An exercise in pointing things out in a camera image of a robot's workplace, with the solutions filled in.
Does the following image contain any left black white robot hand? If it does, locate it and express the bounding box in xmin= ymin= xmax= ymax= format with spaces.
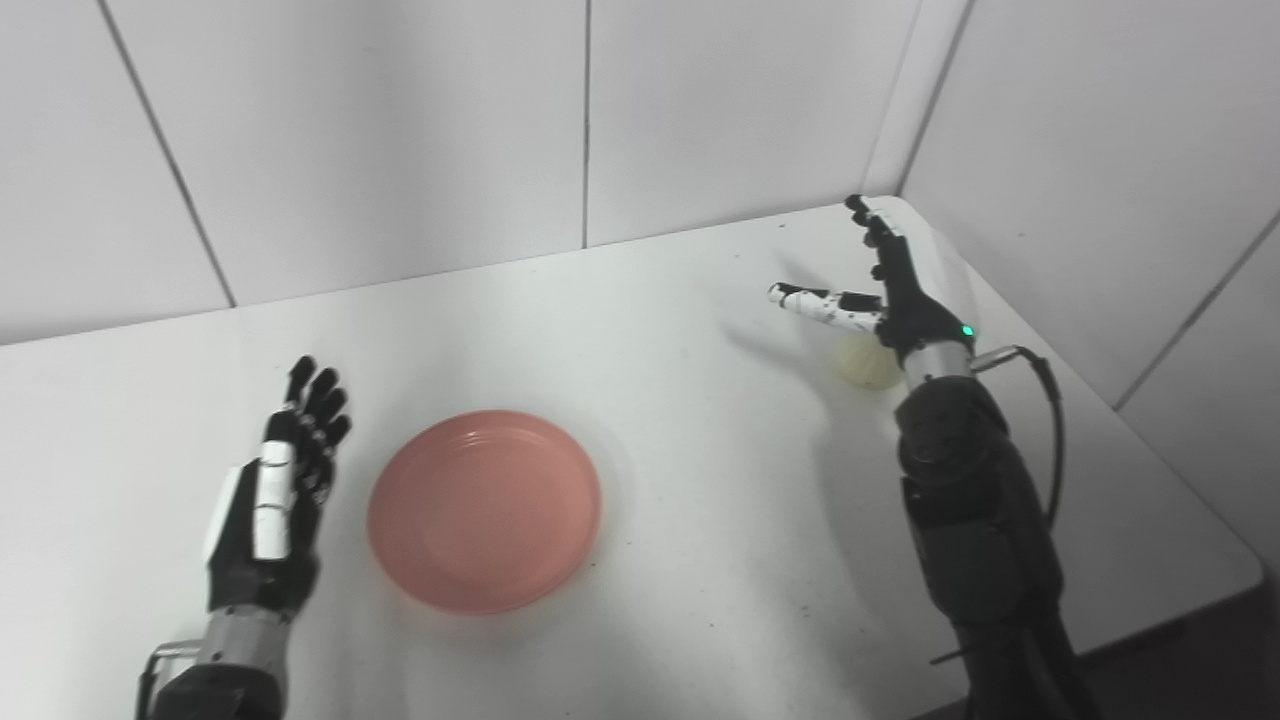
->
xmin=204 ymin=355 xmax=353 ymax=616

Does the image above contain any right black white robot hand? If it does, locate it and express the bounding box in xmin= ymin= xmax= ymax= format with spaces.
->
xmin=767 ymin=194 xmax=977 ymax=367

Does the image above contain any white steamed bun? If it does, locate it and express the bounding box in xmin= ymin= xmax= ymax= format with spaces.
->
xmin=834 ymin=334 xmax=904 ymax=391

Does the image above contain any pink round plate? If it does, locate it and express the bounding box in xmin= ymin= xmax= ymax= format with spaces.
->
xmin=366 ymin=410 xmax=603 ymax=616

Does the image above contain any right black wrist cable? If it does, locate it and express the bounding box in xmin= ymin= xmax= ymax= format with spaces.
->
xmin=972 ymin=345 xmax=1066 ymax=531

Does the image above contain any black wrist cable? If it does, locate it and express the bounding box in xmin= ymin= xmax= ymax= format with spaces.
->
xmin=135 ymin=640 xmax=201 ymax=720
xmin=972 ymin=345 xmax=1066 ymax=531

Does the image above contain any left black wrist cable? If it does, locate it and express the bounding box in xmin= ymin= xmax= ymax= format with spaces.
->
xmin=135 ymin=640 xmax=201 ymax=720

